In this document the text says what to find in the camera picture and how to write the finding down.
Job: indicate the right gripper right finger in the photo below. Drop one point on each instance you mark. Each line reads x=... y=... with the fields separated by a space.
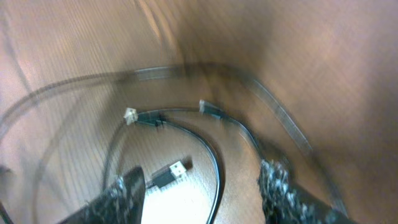
x=284 y=201

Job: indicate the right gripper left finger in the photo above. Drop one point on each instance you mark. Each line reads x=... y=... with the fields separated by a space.
x=121 y=203

